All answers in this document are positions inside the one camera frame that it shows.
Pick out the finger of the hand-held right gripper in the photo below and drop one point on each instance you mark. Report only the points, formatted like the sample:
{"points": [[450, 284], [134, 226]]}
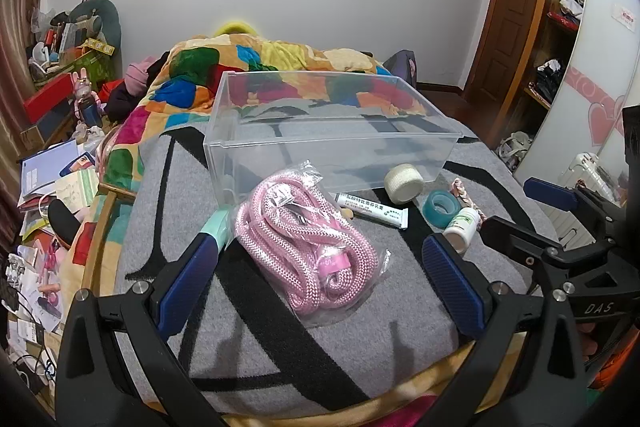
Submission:
{"points": [[547, 194], [515, 239]]}

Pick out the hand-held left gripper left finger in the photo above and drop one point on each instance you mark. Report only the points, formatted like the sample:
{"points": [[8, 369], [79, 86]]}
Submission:
{"points": [[187, 277]]}

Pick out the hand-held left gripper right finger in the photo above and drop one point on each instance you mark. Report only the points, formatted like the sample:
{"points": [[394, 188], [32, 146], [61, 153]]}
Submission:
{"points": [[455, 287]]}

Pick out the white pill bottle green label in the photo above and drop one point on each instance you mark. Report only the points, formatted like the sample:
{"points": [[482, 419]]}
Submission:
{"points": [[462, 227]]}

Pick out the clear plastic storage bin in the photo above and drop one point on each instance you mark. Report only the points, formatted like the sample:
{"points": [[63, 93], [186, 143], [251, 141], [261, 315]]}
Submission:
{"points": [[325, 127]]}

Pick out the white shoes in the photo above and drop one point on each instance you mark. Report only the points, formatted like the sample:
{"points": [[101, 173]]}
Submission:
{"points": [[515, 147]]}

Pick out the teal tape roll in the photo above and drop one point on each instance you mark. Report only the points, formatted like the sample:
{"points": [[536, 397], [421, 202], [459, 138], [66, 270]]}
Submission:
{"points": [[430, 213]]}

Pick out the grey and black blanket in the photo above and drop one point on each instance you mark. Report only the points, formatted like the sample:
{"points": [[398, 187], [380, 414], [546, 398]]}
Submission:
{"points": [[250, 357]]}

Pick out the white ointment tube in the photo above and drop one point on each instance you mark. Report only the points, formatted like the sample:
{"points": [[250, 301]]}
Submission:
{"points": [[375, 209]]}

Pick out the white mesh tape roll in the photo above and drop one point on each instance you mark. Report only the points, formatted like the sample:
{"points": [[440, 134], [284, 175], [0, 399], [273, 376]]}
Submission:
{"points": [[400, 187]]}

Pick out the white sliding door pink hearts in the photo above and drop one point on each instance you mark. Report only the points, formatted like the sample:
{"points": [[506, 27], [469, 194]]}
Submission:
{"points": [[600, 72]]}

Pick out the black curved object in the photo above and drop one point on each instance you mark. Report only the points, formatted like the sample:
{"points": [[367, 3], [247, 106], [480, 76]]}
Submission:
{"points": [[65, 222]]}

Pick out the pile of papers and clutter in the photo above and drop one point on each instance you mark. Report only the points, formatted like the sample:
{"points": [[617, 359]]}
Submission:
{"points": [[35, 277]]}

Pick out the wooden wardrobe shelf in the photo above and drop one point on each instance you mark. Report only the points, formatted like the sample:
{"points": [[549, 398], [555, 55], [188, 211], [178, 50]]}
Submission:
{"points": [[560, 32]]}

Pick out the white and blue folder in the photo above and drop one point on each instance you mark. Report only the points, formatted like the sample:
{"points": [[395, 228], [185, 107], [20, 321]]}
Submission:
{"points": [[47, 167]]}

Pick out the brown wooden door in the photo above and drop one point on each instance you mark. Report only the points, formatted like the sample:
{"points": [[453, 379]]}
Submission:
{"points": [[505, 7]]}

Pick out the dark backpack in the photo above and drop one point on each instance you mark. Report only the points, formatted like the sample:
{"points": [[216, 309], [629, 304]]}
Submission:
{"points": [[400, 64]]}

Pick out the pink bunny bottle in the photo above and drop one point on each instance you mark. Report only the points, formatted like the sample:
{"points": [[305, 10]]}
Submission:
{"points": [[86, 99]]}

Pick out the colourful patchwork blanket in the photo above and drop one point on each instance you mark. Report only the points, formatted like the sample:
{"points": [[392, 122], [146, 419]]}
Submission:
{"points": [[200, 72]]}

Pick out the pink knitted hat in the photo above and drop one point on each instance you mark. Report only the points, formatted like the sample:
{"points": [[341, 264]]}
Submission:
{"points": [[137, 74]]}

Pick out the red box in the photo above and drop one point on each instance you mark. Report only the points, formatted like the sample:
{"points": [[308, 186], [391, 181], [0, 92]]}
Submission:
{"points": [[47, 99]]}

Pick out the yellow pillow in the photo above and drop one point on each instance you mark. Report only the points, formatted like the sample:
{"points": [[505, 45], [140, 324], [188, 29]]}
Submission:
{"points": [[235, 28]]}

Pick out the dark green round cushion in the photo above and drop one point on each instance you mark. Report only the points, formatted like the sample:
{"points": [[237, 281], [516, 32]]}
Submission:
{"points": [[102, 14]]}

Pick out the brown curtain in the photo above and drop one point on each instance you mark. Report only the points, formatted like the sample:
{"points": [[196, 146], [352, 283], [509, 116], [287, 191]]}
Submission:
{"points": [[20, 57]]}

